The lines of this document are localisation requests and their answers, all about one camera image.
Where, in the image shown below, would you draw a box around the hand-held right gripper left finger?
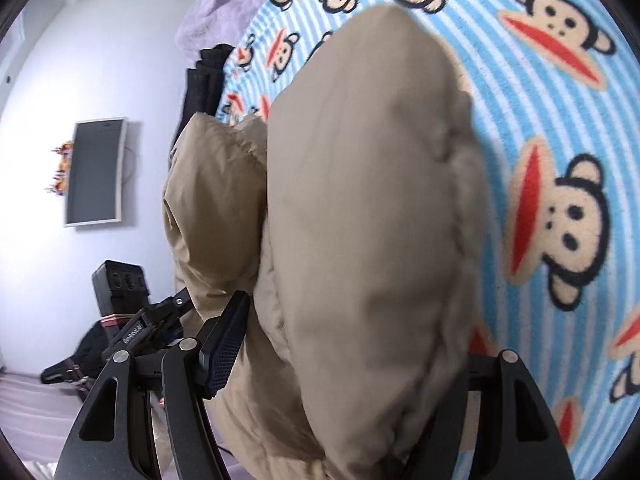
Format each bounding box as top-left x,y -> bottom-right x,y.
54,290 -> 252,480

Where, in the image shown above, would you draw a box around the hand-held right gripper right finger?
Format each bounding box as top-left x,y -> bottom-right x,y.
405,349 -> 576,480

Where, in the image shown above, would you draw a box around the beige puffer jacket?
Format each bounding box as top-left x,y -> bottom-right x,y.
161,2 -> 493,480

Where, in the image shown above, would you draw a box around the black box speaker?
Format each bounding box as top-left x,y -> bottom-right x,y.
91,260 -> 151,321

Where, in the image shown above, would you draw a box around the black bag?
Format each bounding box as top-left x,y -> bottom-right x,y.
40,317 -> 131,391

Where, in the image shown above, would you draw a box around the black pants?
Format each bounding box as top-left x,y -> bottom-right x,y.
172,44 -> 236,148

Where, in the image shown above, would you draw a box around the blue striped monkey print blanket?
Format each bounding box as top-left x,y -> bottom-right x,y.
215,0 -> 640,480

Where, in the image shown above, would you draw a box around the purple bedspread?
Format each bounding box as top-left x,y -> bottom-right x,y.
175,0 -> 306,63

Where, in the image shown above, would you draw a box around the white framed wall monitor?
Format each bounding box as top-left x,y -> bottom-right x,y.
63,116 -> 128,228

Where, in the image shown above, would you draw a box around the colourful wall decoration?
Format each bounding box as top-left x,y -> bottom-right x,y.
47,141 -> 76,196

